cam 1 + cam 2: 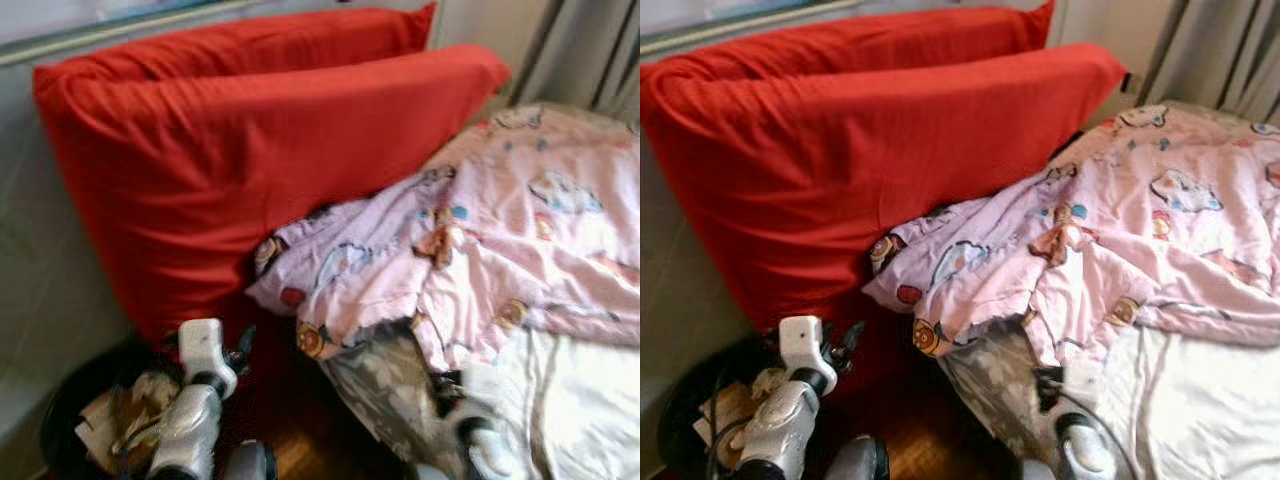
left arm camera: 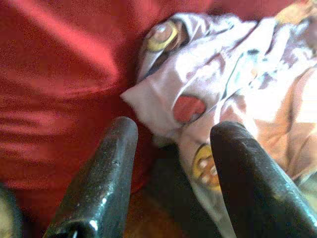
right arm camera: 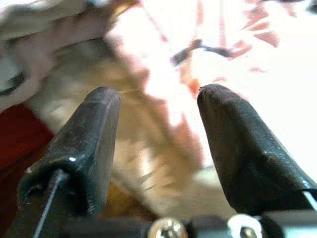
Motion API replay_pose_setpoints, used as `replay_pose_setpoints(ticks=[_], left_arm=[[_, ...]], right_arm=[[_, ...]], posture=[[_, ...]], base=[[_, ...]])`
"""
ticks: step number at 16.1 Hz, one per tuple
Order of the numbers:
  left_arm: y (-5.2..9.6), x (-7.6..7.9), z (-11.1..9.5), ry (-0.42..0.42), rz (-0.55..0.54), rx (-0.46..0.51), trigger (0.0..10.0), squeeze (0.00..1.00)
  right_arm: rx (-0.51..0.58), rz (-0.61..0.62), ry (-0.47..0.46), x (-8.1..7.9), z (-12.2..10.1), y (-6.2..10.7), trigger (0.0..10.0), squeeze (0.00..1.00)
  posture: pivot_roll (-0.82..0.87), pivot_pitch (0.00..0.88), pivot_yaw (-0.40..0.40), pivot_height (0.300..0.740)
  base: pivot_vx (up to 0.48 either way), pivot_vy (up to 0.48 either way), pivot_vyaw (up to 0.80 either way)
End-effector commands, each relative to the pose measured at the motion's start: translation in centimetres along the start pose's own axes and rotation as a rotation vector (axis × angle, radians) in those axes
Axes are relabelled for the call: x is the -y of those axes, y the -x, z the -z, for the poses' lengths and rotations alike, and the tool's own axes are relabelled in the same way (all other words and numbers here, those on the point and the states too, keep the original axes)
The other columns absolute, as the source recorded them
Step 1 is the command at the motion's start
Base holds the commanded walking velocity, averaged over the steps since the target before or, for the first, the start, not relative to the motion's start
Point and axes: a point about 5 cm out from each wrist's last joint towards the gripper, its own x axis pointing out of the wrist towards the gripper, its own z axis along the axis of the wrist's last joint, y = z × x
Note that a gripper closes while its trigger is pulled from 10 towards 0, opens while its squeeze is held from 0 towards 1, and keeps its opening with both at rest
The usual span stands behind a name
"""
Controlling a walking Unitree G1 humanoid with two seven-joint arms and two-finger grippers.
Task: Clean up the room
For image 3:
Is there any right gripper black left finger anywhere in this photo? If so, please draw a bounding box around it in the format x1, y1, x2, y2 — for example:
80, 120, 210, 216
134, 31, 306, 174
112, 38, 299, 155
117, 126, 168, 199
7, 86, 122, 238

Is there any pink cartoon print blanket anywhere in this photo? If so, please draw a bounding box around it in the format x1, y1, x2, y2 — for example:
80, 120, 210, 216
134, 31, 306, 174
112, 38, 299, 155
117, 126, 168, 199
104, 0, 317, 174

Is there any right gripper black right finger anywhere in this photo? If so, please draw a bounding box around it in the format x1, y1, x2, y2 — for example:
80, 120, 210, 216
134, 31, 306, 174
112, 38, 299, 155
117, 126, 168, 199
197, 83, 317, 216

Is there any red fabric cushion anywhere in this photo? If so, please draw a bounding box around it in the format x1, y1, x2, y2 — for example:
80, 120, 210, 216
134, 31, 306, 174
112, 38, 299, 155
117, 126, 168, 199
0, 104, 54, 172

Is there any bed with beige floral sheet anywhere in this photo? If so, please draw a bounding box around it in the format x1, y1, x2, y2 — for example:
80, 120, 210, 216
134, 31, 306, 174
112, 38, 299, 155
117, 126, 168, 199
24, 37, 236, 219

